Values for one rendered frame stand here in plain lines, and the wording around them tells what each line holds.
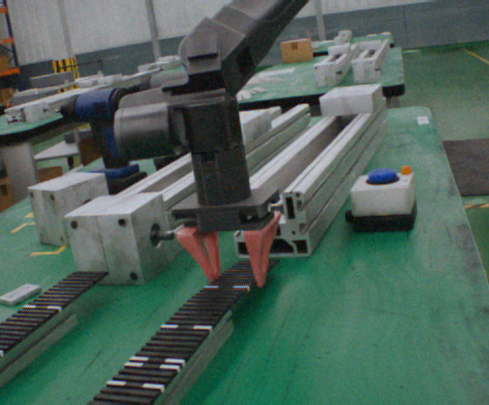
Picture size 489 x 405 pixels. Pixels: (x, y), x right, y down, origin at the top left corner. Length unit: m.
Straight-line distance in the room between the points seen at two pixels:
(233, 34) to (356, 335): 0.33
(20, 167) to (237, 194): 2.70
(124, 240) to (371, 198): 0.32
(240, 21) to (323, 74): 2.06
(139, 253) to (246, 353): 0.25
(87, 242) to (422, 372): 0.47
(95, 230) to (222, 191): 0.22
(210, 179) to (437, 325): 0.26
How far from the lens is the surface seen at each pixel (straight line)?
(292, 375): 0.56
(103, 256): 0.83
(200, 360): 0.59
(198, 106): 0.64
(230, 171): 0.65
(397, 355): 0.58
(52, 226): 1.06
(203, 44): 0.68
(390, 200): 0.86
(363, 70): 2.71
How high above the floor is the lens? 1.07
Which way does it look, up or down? 14 degrees down
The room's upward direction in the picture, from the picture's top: 9 degrees counter-clockwise
